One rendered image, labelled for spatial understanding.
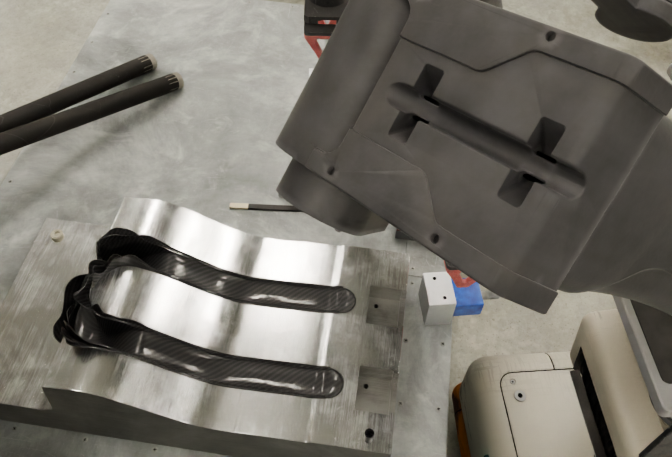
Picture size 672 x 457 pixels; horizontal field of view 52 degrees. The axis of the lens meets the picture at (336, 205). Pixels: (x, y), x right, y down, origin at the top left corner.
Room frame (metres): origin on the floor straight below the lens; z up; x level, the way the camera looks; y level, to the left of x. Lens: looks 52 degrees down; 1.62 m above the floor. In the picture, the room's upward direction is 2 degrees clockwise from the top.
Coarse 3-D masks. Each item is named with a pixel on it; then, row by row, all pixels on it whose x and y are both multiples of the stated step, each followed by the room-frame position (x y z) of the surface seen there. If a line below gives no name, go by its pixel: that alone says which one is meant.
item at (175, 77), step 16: (160, 80) 0.87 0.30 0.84; (176, 80) 0.89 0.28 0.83; (112, 96) 0.81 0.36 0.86; (128, 96) 0.82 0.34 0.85; (144, 96) 0.83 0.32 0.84; (64, 112) 0.75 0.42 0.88; (80, 112) 0.75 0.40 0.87; (96, 112) 0.77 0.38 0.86; (112, 112) 0.79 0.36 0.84; (16, 128) 0.69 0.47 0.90; (32, 128) 0.70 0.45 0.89; (48, 128) 0.71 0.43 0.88; (64, 128) 0.72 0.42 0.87; (0, 144) 0.66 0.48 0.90; (16, 144) 0.67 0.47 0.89
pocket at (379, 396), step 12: (360, 372) 0.34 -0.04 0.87; (372, 372) 0.34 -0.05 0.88; (384, 372) 0.34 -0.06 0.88; (360, 384) 0.33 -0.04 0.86; (372, 384) 0.33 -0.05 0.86; (384, 384) 0.33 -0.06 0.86; (396, 384) 0.33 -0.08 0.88; (360, 396) 0.32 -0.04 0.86; (372, 396) 0.32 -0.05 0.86; (384, 396) 0.32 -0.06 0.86; (360, 408) 0.30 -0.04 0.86; (372, 408) 0.30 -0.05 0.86; (384, 408) 0.30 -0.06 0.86
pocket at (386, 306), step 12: (372, 288) 0.45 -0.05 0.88; (384, 288) 0.45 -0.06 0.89; (372, 300) 0.44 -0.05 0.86; (384, 300) 0.45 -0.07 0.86; (396, 300) 0.45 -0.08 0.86; (372, 312) 0.43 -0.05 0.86; (384, 312) 0.43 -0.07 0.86; (396, 312) 0.43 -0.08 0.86; (384, 324) 0.41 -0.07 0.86; (396, 324) 0.41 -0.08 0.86
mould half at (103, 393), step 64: (64, 256) 0.50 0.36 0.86; (256, 256) 0.49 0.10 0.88; (320, 256) 0.49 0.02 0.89; (384, 256) 0.49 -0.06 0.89; (0, 320) 0.40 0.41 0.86; (192, 320) 0.39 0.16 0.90; (256, 320) 0.40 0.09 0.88; (320, 320) 0.40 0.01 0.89; (0, 384) 0.32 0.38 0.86; (64, 384) 0.29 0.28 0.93; (128, 384) 0.30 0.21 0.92; (192, 384) 0.31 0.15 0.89; (192, 448) 0.27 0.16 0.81; (256, 448) 0.26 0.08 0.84; (320, 448) 0.25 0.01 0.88; (384, 448) 0.25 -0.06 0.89
